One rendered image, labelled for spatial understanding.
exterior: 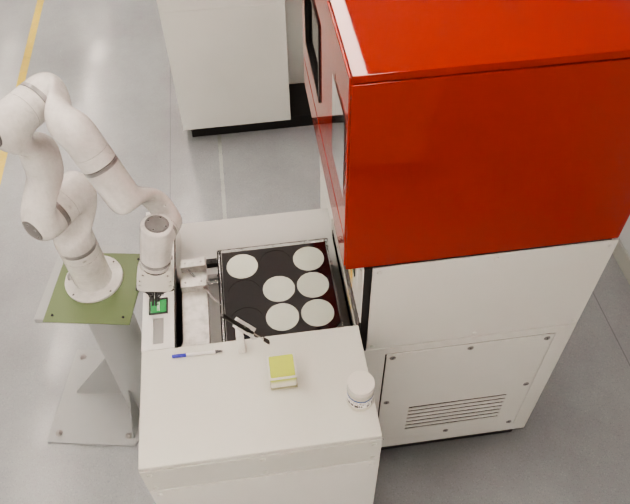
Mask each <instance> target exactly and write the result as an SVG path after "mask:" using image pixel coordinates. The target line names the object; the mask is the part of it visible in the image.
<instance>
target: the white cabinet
mask: <svg viewBox="0 0 630 504"><path fill-rule="evenodd" d="M379 460H380V459H375V460H368V461H361V462H354V463H347V464H340V465H333V466H325V467H318V468H311V469H304V470H297V471H290V472H283V473H276V474H269V475H261V476H254V477H247V478H240V479H233V480H226V481H219V482H212V483H205V484H197V485H190V486H183V487H176V488H169V489H162V490H155V491H149V492H150V494H151V496H152V497H153V499H154V501H155V503H156V504H373V501H374V494H375V487H376V481H377V474H378V467H379Z"/></svg>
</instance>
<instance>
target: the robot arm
mask: <svg viewBox="0 0 630 504"><path fill-rule="evenodd" d="M44 122H45V123H46V126H47V128H48V131H49V133H50V135H51V136H52V137H50V136H49V135H47V134H45V133H41V132H35V131H36V129H37V128H38V127H40V126H41V125H42V124H43V123H44ZM56 142H57V143H58V144H59V145H61V146H62V147H63V148H64V149H65V150H66V152H67V153H68V154H69V155H70V157H71V158H72V159H73V161H74V162H75V163H76V165H77V166H78V167H79V169H80V170H81V171H82V173H81V172H78V171H68V172H65V173H64V166H63V160H62V157H61V153H60V150H59V147H58V145H57V143H56ZM0 150H2V151H4V152H7V153H10V154H15V155H18V156H19V158H20V161H21V163H22V166H23V168H24V171H25V174H26V181H25V187H24V191H23V196H22V201H21V209H20V217H21V222H22V225H23V227H24V229H25V230H26V231H27V233H28V234H29V235H30V236H32V237H33V238H34V239H37V240H40V241H49V240H52V239H53V242H54V245H55V248H56V250H57V251H58V253H59V255H60V257H61V259H62V261H63V262H64V264H65V266H66V268H67V270H68V273H67V275H66V278H65V289H66V291H67V293H68V295H69V296H70V297H71V298H72V299H74V300H75V301H77V302H81V303H96V302H99V301H102V300H104V299H107V298H108V297H110V296H111V295H112V294H114V293H115V292H116V291H117V290H118V288H119V287H120V285H121V283H122V280H123V270H122V267H121V265H120V264H119V263H118V261H116V260H115V259H114V258H112V257H109V256H104V254H103V252H102V250H101V248H100V246H99V243H98V241H97V239H96V237H95V235H94V232H93V230H92V226H93V222H94V218H95V214H96V208H97V192H98V194H99V195H100V196H101V197H102V199H103V200H104V201H105V203H106V204H107V205H108V206H109V208H110V209H111V210H112V211H114V212H115V213H117V214H120V215H125V214H128V213H130V212H132V211H133V210H135V209H136V208H137V207H139V206H140V205H141V204H142V205H143V206H144V207H145V208H146V209H147V210H148V211H149V212H150V213H151V214H150V215H147V216H146V217H144V218H143V219H142V220H141V222H140V261H139V263H138V268H137V285H136V291H142V292H144V293H146V294H147V295H148V297H149V302H152V306H154V292H155V306H157V302H160V297H161V295H162V294H164V293H166V292H170V291H174V286H173V280H174V273H173V264H172V261H171V260H173V255H172V246H173V243H174V240H175V238H176V236H177V234H178V232H179V230H180V228H181V226H182V218H181V215H180V213H179V211H178V210H177V208H176V207H175V205H174V204H173V202H172V201H171V200H170V198H169V197H168V196H167V195H166V194H165V193H164V192H162V191H161V190H158V189H156V188H151V187H141V186H138V185H137V184H136V183H135V182H134V180H133V179H132V177H131V176H130V174H129V173H128V171H127V170H126V168H125V167H124V166H123V164H122V163H121V161H120V160H119V158H118V157H117V155H116V154H115V152H114V151H113V149H112V148H111V147H110V145H109V144H108V142H107V141H106V139H105V138H104V137H103V135H102V134H101V132H100V131H99V129H98V128H97V127H96V125H95V124H94V123H93V122H92V120H91V119H90V118H89V117H88V116H87V115H85V114H84V113H82V112H81V111H79V110H78V109H76V108H74V107H73V106H72V104H71V99H70V95H69V92H68V89H67V87H66V85H65V84H64V82H63V81H62V80H61V79H60V78H59V77H58V76H57V75H55V74H53V73H50V72H40V73H36V74H34V75H32V76H30V77H29V78H27V79H26V80H25V81H23V82H22V83H21V84H20V85H18V86H17V87H16V88H15V89H13V90H12V91H11V92H10V93H8V94H7V95H6V96H4V97H3V98H2V99H1V100H0ZM96 191H97V192H96Z"/></svg>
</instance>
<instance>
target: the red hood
mask: <svg viewBox="0 0 630 504"><path fill-rule="evenodd" d="M302 17H303V48H304V80H305V88H306V93H307V97H308V102H309V107H310V111H311V116H312V121H313V125H314V130H315V135H316V139H317V144H318V149H319V153H320V158H321V163H322V167H323V172H324V177H325V181H326V186H327V191H328V196H329V200H330V205H331V210H332V214H333V219H334V224H335V228H336V233H337V238H338V242H339V247H340V252H341V256H342V261H343V266H345V269H346V270H348V269H356V268H365V267H373V266H382V265H390V264H399V263H407V262H416V261H424V260H433V259H441V258H450V257H458V256H467V255H475V254H484V253H492V252H501V251H509V250H518V249H526V248H535V247H543V246H552V245H560V244H569V243H577V242H586V241H594V240H603V239H611V238H618V237H619V235H620V233H621V231H622V229H623V227H624V225H625V224H626V222H627V220H628V218H629V216H630V0H302Z"/></svg>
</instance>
